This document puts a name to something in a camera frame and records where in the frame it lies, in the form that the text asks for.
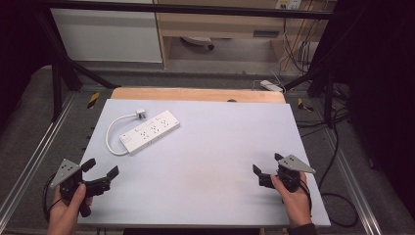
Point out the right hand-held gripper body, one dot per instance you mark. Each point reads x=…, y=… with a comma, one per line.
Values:
x=290, y=173

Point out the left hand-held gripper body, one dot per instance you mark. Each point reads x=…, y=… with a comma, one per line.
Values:
x=70, y=178

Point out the white power strip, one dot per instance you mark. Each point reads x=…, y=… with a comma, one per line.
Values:
x=149, y=131
x=271, y=85

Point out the white power plug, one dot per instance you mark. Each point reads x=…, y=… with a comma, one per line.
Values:
x=141, y=114

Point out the person's right hand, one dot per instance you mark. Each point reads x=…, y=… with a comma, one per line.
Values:
x=293, y=204

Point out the person's left hand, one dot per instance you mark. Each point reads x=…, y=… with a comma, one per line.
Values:
x=67, y=210

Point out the person's right sleeve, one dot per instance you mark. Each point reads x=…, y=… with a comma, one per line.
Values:
x=301, y=229

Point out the yellow black hazard tape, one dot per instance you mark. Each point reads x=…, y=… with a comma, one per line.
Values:
x=304, y=105
x=93, y=100

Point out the white power strip on floor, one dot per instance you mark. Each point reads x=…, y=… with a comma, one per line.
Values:
x=271, y=85

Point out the wooden board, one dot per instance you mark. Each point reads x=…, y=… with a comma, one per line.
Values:
x=195, y=95

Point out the white cabinet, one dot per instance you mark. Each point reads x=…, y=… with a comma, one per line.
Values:
x=107, y=32

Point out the wooden desk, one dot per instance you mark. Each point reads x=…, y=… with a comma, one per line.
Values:
x=221, y=24

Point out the aluminium rail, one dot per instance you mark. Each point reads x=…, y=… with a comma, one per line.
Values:
x=350, y=182
x=34, y=153

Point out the black metal frame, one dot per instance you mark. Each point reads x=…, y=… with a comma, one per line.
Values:
x=182, y=49

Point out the white wall socket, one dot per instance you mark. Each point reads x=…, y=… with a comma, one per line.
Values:
x=288, y=4

